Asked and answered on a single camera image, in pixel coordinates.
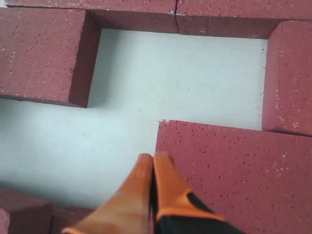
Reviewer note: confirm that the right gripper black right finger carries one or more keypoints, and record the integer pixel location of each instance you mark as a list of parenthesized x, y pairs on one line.
[(177, 210)]

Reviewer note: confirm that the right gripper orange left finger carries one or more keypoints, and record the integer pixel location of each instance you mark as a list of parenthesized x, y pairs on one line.
[(128, 210)]

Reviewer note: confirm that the front large red brick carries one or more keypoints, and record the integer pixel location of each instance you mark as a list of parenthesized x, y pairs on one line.
[(63, 216)]

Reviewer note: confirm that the right third-row red brick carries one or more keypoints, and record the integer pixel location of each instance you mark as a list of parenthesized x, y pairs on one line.
[(259, 181)]

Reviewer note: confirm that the right second-row red brick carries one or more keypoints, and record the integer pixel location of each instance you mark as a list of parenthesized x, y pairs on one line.
[(287, 102)]

